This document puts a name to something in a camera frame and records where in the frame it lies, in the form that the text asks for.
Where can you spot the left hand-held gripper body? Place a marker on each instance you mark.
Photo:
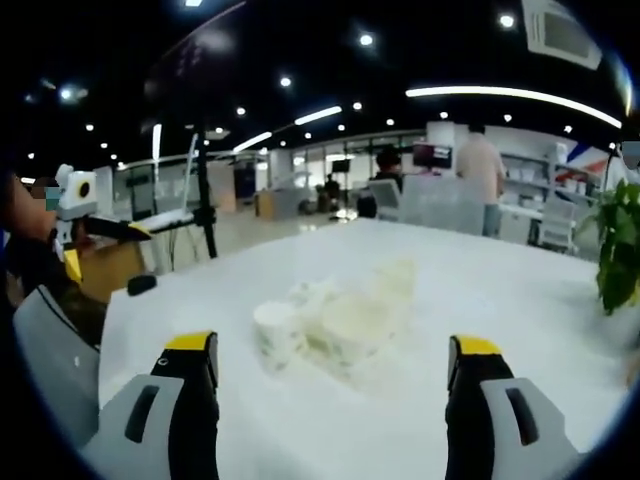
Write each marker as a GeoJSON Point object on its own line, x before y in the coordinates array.
{"type": "Point", "coordinates": [80, 192]}

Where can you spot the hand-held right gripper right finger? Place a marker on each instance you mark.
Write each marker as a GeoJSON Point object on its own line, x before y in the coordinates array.
{"type": "Point", "coordinates": [500, 425]}

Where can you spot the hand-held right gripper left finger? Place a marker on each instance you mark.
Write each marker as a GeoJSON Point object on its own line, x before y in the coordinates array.
{"type": "Point", "coordinates": [155, 425]}

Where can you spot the pile of white paper cups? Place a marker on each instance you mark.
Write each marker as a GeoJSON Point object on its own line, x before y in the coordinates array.
{"type": "Point", "coordinates": [340, 325]}

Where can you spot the brown cardboard box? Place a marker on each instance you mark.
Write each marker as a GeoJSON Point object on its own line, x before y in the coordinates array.
{"type": "Point", "coordinates": [107, 270]}

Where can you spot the person's dark clothing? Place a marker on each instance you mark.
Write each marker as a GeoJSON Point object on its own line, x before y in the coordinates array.
{"type": "Point", "coordinates": [60, 300]}

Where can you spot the white side desk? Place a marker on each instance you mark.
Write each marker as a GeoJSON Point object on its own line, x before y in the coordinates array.
{"type": "Point", "coordinates": [170, 218]}

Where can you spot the small black device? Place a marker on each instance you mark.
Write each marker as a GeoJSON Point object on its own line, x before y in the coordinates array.
{"type": "Point", "coordinates": [141, 285]}

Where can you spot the black tripod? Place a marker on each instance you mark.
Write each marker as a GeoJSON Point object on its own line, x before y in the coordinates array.
{"type": "Point", "coordinates": [205, 200]}

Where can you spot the clear plastic bag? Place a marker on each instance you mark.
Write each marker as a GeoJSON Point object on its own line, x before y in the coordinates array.
{"type": "Point", "coordinates": [55, 360]}

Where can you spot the short ceiling light strip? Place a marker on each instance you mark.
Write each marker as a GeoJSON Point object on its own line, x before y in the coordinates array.
{"type": "Point", "coordinates": [252, 142]}
{"type": "Point", "coordinates": [317, 115]}

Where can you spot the white table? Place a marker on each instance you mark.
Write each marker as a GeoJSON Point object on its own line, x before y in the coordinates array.
{"type": "Point", "coordinates": [330, 425]}

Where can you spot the potted green plant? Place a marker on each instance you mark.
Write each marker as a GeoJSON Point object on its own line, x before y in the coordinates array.
{"type": "Point", "coordinates": [617, 240]}

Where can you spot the grey office partition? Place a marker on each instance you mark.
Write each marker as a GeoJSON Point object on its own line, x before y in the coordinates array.
{"type": "Point", "coordinates": [445, 202]}

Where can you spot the white desktop monitor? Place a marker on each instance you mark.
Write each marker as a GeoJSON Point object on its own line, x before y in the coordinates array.
{"type": "Point", "coordinates": [385, 197]}

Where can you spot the dark red monitor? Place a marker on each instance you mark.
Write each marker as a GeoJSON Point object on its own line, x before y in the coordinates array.
{"type": "Point", "coordinates": [432, 156]}

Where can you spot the group of round ceiling lights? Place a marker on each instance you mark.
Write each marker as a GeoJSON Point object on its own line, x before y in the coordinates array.
{"type": "Point", "coordinates": [366, 39]}

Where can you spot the curved ceiling light strip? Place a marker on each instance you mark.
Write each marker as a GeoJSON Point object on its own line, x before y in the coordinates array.
{"type": "Point", "coordinates": [500, 92]}

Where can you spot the ceiling air conditioner unit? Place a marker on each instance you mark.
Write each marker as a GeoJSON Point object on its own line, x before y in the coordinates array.
{"type": "Point", "coordinates": [560, 30]}

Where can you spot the striped wall mural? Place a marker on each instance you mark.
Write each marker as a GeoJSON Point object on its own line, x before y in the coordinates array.
{"type": "Point", "coordinates": [590, 160]}

